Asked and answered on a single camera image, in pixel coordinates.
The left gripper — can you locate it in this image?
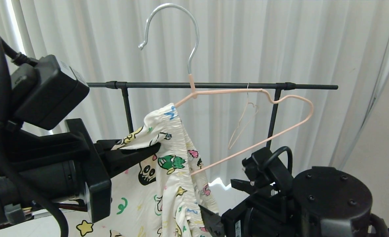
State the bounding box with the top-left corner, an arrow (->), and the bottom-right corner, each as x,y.
0,118 -> 162,227

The cream printed garment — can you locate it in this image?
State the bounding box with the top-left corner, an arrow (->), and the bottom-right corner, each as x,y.
66,103 -> 220,237

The white curtain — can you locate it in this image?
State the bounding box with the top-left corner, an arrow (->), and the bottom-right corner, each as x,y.
0,0 -> 389,185

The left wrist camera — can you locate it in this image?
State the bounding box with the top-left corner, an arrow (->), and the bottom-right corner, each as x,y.
3,54 -> 91,162

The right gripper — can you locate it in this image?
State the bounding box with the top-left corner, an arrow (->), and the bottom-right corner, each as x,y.
199,194 -> 300,237

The black clothes rack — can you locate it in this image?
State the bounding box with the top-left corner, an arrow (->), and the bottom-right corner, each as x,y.
87,81 -> 339,149

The pink clothes hanger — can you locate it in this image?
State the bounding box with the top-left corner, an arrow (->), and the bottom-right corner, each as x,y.
138,3 -> 314,176
228,83 -> 260,150

